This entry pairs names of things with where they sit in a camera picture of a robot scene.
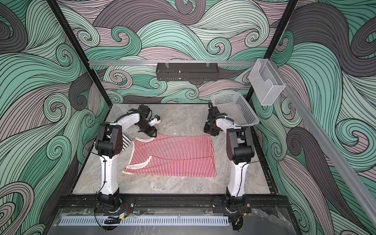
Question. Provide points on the white slotted cable duct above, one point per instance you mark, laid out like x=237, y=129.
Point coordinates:
x=147, y=221

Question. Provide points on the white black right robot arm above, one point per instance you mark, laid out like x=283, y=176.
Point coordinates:
x=240, y=150

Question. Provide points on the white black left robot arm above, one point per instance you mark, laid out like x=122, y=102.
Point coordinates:
x=109, y=144

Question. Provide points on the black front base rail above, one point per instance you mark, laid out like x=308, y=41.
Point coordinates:
x=217, y=203

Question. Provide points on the black white striped tank top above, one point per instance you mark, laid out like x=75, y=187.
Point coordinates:
x=126, y=141

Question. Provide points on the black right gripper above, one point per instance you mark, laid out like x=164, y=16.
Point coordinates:
x=206, y=129

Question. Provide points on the black frame post right rear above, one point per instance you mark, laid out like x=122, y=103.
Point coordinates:
x=281, y=27

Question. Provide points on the black wall shelf tray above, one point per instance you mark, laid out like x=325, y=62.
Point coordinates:
x=187, y=72

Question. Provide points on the black frame post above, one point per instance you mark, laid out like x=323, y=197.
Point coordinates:
x=281, y=27
x=81, y=54

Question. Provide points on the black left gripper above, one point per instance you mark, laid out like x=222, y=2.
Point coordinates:
x=152, y=132

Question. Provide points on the aluminium rail back wall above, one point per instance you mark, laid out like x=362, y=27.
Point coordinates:
x=225, y=63

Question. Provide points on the white plastic laundry basket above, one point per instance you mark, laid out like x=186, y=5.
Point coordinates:
x=236, y=107

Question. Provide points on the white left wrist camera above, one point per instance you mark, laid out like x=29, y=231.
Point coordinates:
x=155, y=120

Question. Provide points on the clear plastic wall bin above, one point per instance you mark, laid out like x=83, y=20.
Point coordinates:
x=267, y=81

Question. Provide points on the red white striped tank top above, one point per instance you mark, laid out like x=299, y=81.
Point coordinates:
x=180, y=156

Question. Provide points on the black frame post left rear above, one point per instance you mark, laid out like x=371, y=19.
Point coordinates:
x=81, y=54

